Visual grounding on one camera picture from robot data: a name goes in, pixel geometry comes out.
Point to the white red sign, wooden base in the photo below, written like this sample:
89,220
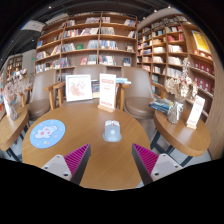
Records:
107,91

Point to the distant wooden bookshelf unit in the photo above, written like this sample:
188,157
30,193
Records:
15,65

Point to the glass vase with beige flowers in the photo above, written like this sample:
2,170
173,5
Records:
181,86

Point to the grey computer mouse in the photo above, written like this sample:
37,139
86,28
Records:
112,132

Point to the dark cover book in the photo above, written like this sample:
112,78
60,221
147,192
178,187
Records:
95,88

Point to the light blue book stack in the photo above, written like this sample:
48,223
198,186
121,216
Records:
123,81

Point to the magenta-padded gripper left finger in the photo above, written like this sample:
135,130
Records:
56,165

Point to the round light blue mouse pad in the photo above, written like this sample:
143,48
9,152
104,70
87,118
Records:
47,133

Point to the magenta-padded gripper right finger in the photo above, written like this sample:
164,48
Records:
165,165

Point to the wide wooden bookshelf unit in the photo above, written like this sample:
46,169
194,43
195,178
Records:
86,43

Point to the white framed floral picture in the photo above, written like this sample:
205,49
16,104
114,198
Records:
79,88

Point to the brown leather wooden armchair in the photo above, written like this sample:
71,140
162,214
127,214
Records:
138,93
41,90
90,70

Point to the curved wooden bookshelf unit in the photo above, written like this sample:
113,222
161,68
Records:
186,56

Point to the white red slanted table sign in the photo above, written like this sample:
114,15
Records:
195,111

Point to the small white table sign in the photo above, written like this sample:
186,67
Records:
6,106

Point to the stack of books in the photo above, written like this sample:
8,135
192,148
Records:
161,105

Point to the round wooden side table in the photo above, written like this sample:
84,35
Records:
181,138
11,128

